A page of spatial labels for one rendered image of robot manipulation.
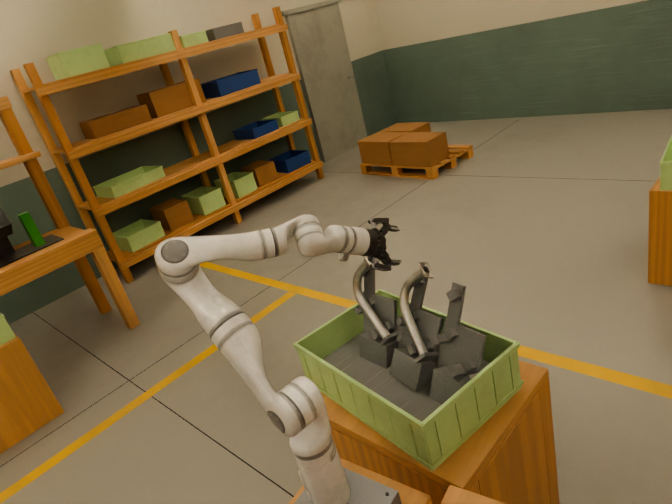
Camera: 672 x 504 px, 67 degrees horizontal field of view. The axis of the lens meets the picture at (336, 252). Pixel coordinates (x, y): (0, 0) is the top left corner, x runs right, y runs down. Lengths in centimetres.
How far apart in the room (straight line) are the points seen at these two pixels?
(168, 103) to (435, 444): 500
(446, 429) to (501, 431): 18
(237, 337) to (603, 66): 685
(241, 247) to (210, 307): 15
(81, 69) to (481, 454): 488
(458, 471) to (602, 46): 653
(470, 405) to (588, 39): 643
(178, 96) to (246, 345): 501
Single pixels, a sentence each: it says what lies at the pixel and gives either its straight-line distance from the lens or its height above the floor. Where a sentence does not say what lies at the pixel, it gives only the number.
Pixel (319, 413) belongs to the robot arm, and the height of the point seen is 121.
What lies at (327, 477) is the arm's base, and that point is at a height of 105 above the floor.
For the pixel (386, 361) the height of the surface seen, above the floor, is 87.
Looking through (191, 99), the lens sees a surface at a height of 150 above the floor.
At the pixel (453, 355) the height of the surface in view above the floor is 95.
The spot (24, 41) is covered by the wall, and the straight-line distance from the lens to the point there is 602.
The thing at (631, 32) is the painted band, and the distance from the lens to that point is 740.
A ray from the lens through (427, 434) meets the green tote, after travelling 141.
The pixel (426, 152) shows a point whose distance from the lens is 596.
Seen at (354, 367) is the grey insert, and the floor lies 85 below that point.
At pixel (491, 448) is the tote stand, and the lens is 154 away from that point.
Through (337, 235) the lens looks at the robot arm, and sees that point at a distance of 126.
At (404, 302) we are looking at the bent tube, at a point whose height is 106.
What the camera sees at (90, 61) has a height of 210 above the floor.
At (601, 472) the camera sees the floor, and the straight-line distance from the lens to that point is 254.
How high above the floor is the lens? 192
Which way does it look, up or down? 24 degrees down
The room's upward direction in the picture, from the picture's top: 15 degrees counter-clockwise
